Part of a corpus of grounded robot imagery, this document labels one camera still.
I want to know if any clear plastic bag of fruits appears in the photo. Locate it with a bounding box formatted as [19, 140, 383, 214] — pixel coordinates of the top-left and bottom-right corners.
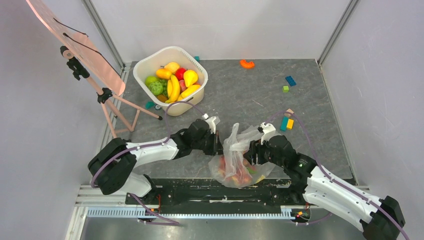
[208, 123, 275, 188]

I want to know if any fake peach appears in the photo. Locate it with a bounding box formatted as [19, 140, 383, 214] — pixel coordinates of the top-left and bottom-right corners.
[179, 79, 187, 93]

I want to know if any teal toy piece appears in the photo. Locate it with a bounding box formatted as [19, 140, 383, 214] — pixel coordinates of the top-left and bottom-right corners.
[145, 101, 156, 109]

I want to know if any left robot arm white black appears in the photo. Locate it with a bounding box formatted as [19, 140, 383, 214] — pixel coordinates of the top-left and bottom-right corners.
[87, 116, 223, 204]

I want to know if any purple cable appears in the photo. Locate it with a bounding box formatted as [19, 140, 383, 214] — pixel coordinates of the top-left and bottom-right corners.
[90, 100, 208, 227]
[264, 110, 411, 240]

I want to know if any green fake custard apple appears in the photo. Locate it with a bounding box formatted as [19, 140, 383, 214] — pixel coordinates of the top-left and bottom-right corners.
[148, 81, 164, 96]

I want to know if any white plastic basket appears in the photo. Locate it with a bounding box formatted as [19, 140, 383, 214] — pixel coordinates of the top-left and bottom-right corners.
[133, 46, 209, 116]

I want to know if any orange curved toy block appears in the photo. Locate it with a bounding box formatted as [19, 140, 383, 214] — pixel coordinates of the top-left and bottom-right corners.
[239, 59, 255, 69]

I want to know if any yellow teal toy block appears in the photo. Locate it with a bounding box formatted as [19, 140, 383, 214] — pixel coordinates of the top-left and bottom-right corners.
[280, 116, 294, 132]

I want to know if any yellow fake pear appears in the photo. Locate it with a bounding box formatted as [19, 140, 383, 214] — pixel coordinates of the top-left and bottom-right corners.
[183, 70, 199, 88]

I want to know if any pink tripod stand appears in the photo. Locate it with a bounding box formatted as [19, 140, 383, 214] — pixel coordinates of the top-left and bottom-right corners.
[60, 45, 163, 138]

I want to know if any pink perforated board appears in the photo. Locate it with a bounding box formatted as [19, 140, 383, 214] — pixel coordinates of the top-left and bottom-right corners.
[27, 0, 126, 95]

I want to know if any wooden toy cube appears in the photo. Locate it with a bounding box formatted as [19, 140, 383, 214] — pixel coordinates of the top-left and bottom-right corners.
[284, 108, 294, 118]

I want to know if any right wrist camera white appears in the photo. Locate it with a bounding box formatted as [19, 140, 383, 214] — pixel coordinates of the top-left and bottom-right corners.
[258, 122, 276, 145]

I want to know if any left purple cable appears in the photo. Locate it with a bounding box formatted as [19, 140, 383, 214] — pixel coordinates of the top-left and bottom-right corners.
[90, 100, 208, 227]

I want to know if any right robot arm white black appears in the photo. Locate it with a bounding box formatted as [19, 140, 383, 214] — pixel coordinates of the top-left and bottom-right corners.
[243, 135, 406, 240]

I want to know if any orange yellow fake mango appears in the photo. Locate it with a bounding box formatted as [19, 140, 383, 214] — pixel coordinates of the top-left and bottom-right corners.
[155, 68, 173, 80]

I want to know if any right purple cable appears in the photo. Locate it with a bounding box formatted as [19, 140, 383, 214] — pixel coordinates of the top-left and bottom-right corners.
[264, 110, 411, 240]

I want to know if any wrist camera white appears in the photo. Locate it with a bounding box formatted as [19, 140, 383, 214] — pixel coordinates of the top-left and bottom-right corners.
[258, 122, 276, 145]
[202, 113, 220, 134]

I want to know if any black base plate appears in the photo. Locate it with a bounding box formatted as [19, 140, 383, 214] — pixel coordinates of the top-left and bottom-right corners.
[141, 178, 308, 206]

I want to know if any green toy cube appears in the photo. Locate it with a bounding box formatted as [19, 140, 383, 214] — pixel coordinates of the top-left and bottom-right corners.
[282, 85, 290, 93]

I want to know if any red fake apple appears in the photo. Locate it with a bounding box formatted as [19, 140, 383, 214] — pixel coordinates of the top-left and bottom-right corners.
[174, 67, 187, 81]

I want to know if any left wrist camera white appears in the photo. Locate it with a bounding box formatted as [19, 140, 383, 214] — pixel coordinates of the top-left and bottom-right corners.
[202, 113, 220, 134]

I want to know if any blue toy brick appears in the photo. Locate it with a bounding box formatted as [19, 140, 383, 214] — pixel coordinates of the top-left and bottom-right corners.
[285, 75, 297, 87]

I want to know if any yellow fake banana bunch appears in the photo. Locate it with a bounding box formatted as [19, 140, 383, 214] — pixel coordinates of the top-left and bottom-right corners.
[165, 74, 180, 104]

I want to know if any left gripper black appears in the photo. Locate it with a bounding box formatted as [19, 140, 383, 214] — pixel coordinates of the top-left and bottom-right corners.
[192, 130, 227, 156]

